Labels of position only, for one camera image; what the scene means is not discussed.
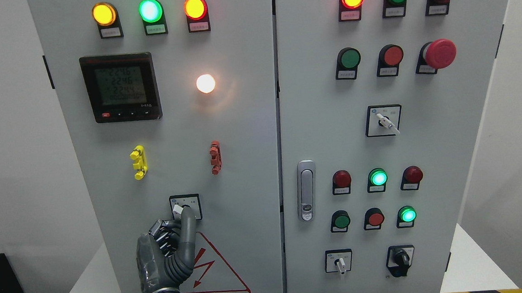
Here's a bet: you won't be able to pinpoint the red terminal clip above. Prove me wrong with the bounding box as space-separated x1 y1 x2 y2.
209 140 222 175

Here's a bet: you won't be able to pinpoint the left grey cabinet door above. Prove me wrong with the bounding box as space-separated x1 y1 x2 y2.
28 0 283 293

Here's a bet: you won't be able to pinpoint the grey cabinet door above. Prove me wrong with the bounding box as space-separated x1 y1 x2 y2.
275 0 508 293
28 0 283 293

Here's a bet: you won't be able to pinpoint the red lit indicator lamp right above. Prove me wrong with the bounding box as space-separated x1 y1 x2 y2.
338 0 364 22

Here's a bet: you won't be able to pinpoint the clear small light bulb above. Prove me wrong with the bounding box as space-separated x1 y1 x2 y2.
195 74 216 94

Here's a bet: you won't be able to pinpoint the yellow indicator lamp top left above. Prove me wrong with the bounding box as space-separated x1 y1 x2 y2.
91 2 123 39

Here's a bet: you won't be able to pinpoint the dark red lamp middle right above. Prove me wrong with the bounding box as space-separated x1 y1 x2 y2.
400 165 424 191

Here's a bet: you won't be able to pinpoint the black digital power meter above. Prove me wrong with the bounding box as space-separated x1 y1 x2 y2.
79 52 163 123

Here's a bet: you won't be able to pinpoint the white lever rotary switch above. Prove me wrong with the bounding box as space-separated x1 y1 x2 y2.
169 194 203 221

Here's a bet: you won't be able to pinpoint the black knob selector switch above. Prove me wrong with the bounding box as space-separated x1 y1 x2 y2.
386 245 415 277

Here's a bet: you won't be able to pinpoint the orange-red indicator lamp left door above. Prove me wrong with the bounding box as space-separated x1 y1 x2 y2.
184 0 211 33

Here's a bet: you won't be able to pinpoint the lower white rotary switch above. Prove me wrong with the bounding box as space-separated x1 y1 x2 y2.
324 248 352 276

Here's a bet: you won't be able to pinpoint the red emergency stop mushroom button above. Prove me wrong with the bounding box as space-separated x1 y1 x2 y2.
415 38 457 75

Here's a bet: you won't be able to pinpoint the green push button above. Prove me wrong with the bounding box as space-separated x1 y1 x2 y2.
335 47 361 80
330 210 351 233

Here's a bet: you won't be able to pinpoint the yellow terminal clip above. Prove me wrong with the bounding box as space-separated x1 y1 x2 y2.
129 145 148 180

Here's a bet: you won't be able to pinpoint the red electric hazard warning sticker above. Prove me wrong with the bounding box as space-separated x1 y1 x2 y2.
180 232 252 293

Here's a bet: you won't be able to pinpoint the green push button upper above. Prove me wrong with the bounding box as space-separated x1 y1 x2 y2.
335 47 361 80

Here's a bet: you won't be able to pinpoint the dark red lamp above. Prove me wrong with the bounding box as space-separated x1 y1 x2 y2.
332 169 352 195
400 165 424 191

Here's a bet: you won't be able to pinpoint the dark red lamp middle left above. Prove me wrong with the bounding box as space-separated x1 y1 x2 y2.
332 169 352 195

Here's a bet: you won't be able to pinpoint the green lit button lower right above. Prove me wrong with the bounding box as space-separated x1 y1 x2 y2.
396 205 417 229

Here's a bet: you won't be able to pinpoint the red push button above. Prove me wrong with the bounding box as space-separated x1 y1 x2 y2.
363 208 384 231
376 44 404 77

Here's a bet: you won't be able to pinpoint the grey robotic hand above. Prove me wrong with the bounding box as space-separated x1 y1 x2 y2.
136 206 196 293

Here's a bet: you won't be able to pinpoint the red push button upper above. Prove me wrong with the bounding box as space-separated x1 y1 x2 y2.
376 44 404 77

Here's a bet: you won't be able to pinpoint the green push button lower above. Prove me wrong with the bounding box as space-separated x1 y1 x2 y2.
330 210 351 233

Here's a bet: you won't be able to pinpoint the green lit indicator lamp top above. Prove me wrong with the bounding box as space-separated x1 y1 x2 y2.
138 0 168 36

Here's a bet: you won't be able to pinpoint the right grey cabinet door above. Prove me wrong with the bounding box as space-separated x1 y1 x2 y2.
275 0 508 293

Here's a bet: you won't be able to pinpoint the red push button lower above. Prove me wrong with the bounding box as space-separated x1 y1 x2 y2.
363 208 384 231

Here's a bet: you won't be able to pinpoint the green lit lamp middle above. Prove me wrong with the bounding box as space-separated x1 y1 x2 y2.
367 168 388 193

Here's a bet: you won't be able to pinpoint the silver door lock handle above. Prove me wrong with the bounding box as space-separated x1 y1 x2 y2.
297 160 315 222

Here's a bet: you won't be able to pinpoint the upper right white rotary switch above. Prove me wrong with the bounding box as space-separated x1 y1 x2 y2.
366 104 402 137

